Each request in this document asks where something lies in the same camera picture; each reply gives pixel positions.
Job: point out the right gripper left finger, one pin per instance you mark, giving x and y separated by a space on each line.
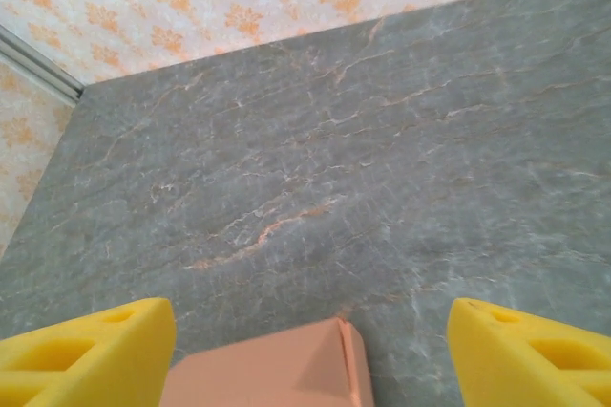
95 359

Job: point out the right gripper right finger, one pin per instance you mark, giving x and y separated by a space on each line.
534 364

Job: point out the orange paper box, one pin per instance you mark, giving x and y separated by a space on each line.
267 369

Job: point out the aluminium frame post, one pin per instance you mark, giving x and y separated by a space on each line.
38 63

